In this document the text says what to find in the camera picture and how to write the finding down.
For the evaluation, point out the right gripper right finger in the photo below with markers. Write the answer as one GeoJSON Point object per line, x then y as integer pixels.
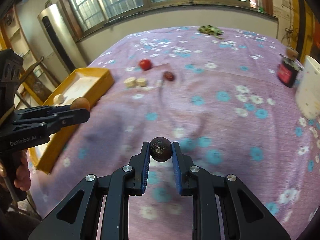
{"type": "Point", "coordinates": [223, 207]}

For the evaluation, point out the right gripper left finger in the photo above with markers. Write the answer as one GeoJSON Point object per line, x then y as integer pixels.
{"type": "Point", "coordinates": [98, 204]}

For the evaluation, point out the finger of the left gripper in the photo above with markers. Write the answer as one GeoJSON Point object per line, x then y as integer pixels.
{"type": "Point", "coordinates": [48, 128]}
{"type": "Point", "coordinates": [45, 114]}

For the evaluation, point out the small orange kumquat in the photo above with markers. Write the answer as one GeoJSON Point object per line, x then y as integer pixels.
{"type": "Point", "coordinates": [80, 103]}

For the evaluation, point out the small cream sugarcane piece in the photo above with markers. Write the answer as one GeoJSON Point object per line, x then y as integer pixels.
{"type": "Point", "coordinates": [130, 82]}

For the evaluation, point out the tiny cream sugarcane piece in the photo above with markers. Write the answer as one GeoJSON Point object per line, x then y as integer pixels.
{"type": "Point", "coordinates": [141, 82]}

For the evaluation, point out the dark purple passion fruit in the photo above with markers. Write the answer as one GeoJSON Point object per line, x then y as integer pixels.
{"type": "Point", "coordinates": [160, 149]}

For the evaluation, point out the red tomato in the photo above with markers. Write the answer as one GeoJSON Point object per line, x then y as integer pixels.
{"type": "Point", "coordinates": [145, 64]}

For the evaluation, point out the dark red jujube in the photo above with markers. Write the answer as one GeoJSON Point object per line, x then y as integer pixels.
{"type": "Point", "coordinates": [168, 76]}

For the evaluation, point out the large cream sugarcane cylinder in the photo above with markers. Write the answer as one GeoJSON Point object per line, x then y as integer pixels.
{"type": "Point", "coordinates": [58, 99]}

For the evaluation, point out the left hand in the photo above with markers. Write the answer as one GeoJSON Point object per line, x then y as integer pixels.
{"type": "Point", "coordinates": [22, 181]}

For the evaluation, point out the wooden chair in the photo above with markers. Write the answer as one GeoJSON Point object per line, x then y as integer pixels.
{"type": "Point", "coordinates": [34, 86]}

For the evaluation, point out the standing air conditioner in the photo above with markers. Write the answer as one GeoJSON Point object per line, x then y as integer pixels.
{"type": "Point", "coordinates": [61, 40]}

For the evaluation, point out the purple floral tablecloth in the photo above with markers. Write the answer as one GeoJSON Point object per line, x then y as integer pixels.
{"type": "Point", "coordinates": [226, 108]}

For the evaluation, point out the white speckled mug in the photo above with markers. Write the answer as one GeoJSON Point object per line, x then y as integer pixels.
{"type": "Point", "coordinates": [307, 94]}

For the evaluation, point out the dark red jar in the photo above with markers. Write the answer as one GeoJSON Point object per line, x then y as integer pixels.
{"type": "Point", "coordinates": [288, 69]}

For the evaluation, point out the green leafy sprig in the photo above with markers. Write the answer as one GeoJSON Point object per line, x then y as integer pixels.
{"type": "Point", "coordinates": [211, 30]}

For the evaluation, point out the green bottle on sill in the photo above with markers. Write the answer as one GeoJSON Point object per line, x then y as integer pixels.
{"type": "Point", "coordinates": [261, 10]}

